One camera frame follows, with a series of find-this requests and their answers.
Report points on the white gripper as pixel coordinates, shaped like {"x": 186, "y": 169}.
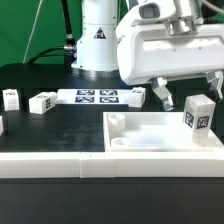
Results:
{"x": 148, "y": 52}

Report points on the white square tabletop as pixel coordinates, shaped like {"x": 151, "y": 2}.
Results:
{"x": 153, "y": 132}

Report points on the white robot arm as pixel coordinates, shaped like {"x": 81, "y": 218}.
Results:
{"x": 97, "y": 47}

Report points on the white marker board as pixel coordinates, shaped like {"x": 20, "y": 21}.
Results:
{"x": 92, "y": 96}

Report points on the white U-shaped fence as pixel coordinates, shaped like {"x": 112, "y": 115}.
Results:
{"x": 111, "y": 164}

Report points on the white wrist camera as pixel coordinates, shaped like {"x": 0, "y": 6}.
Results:
{"x": 179, "y": 16}

